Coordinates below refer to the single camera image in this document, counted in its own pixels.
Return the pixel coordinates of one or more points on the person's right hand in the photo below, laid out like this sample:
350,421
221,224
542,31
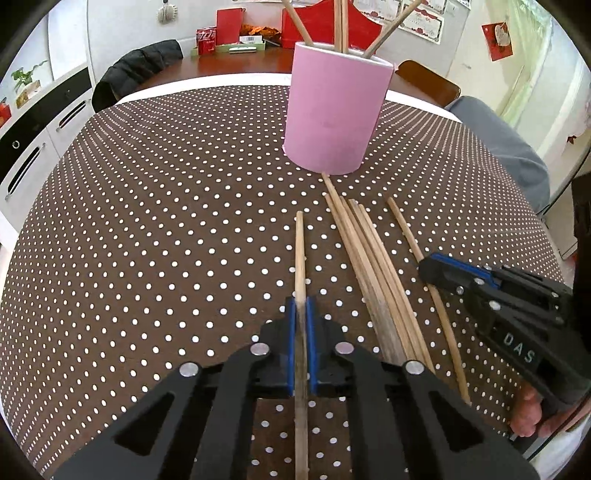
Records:
527,418

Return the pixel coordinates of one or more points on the red box on sideboard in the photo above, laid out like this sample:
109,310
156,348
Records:
5,112

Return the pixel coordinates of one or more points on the brown wooden chair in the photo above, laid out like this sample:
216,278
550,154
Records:
437,87

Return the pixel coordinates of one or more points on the potted green plant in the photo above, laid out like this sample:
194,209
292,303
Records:
25,85

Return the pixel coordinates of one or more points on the red box on table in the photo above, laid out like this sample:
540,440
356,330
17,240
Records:
228,25

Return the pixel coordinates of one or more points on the red gift bag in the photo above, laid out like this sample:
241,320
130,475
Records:
319,21

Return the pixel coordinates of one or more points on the grey jacket on chair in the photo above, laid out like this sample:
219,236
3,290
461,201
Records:
521,161

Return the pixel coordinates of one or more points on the wooden chopstick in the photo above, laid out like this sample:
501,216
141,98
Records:
345,26
297,22
337,25
301,357
406,317
376,302
389,29
331,189
442,342
399,336

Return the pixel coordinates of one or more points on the black jacket on chair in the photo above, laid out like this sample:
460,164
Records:
132,70

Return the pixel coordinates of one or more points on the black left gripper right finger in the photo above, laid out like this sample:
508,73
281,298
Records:
404,423

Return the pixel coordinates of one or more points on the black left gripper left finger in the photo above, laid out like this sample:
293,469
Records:
197,422

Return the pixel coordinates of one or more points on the red cola can pack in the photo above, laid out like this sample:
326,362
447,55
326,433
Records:
206,40

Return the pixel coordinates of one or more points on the brown polka dot tablecloth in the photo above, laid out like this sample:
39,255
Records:
166,234

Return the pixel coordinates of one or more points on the green door curtain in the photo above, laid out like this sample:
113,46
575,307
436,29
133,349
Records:
530,26

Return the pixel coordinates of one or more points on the white black sideboard cabinet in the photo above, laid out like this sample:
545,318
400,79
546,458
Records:
37,137

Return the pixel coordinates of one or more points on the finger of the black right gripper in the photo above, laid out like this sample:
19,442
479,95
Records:
454,275

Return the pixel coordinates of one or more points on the red diamond door decoration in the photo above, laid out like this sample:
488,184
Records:
498,40

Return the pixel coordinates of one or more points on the pink cylindrical utensil holder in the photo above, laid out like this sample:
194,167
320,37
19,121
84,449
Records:
333,107

